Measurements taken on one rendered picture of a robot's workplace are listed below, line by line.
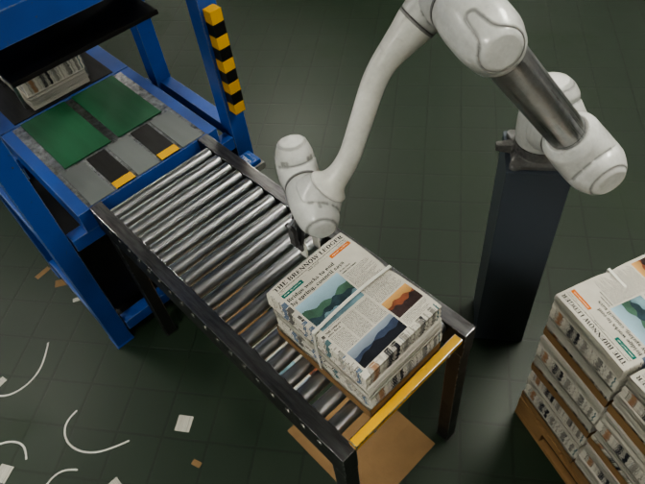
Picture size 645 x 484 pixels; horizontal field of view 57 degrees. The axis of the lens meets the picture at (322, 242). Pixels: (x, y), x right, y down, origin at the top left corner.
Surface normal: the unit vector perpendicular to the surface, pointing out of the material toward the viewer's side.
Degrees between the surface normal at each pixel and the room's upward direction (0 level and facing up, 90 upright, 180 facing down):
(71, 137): 0
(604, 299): 1
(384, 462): 0
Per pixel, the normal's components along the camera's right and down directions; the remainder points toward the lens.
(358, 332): -0.11, -0.63
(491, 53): 0.29, 0.66
